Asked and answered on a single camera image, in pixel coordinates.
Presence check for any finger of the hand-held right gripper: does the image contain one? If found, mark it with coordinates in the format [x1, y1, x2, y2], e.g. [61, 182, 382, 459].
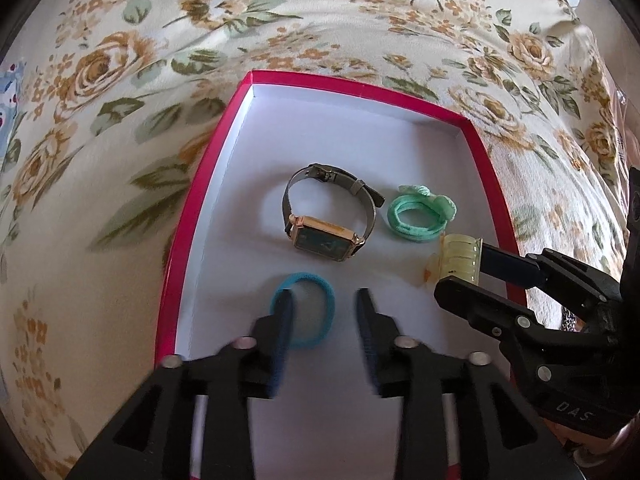
[480, 242, 625, 332]
[433, 275, 617, 406]

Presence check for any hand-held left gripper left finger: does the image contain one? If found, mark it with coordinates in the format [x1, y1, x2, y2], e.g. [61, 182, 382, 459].
[65, 290, 296, 480]

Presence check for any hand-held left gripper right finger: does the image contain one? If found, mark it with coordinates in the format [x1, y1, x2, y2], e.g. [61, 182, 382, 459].
[354, 287, 576, 480]

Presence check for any yellow hair claw clip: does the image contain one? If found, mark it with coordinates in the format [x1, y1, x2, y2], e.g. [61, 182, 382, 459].
[425, 233, 483, 288]

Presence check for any blue hair tie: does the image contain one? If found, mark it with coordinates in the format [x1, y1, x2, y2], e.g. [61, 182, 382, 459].
[270, 272, 337, 351]

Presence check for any red shallow cardboard box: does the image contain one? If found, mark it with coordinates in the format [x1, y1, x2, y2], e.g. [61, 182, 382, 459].
[154, 70, 530, 480]

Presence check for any floral blanket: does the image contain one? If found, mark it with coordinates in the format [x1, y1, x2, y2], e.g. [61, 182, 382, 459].
[0, 0, 640, 480]

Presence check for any blue bear print pillow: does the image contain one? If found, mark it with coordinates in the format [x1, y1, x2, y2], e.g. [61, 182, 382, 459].
[0, 60, 27, 161]

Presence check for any mint green hair tie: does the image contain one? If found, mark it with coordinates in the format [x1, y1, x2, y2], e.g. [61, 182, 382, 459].
[387, 184, 458, 243]

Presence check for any gold watch with mesh strap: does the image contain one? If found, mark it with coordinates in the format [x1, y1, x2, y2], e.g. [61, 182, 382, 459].
[284, 163, 385, 264]

